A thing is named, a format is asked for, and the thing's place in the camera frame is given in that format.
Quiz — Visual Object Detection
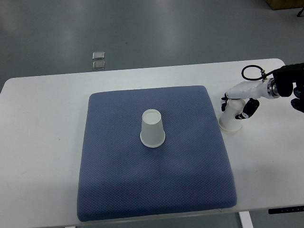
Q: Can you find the black looped cable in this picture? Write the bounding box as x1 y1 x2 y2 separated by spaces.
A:
241 65 274 81

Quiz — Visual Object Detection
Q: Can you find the blue textured cushion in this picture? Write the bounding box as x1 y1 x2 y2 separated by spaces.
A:
77 85 237 222

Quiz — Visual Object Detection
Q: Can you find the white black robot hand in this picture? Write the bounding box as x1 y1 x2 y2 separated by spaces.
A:
221 78 276 119

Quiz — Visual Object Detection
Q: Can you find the white table leg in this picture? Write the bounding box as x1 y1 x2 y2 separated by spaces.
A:
238 211 253 228

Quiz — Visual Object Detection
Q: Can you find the brown cardboard box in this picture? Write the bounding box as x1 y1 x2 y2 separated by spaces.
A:
266 0 304 10

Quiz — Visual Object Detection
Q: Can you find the white paper cup on cushion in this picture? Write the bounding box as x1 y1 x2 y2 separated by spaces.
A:
140 109 166 148

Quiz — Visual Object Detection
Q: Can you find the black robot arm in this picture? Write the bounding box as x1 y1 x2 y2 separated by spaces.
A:
221 63 304 120

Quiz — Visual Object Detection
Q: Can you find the upper metal floor plate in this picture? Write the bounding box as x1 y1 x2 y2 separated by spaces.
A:
92 51 105 60

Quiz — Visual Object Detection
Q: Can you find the white paper cup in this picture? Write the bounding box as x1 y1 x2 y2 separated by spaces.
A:
218 99 245 132
140 109 166 148

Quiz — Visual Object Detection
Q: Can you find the black tripod leg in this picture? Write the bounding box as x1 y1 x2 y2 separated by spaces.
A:
297 8 304 17

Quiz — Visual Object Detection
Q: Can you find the black desk control panel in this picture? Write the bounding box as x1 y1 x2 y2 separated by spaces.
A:
268 206 304 215

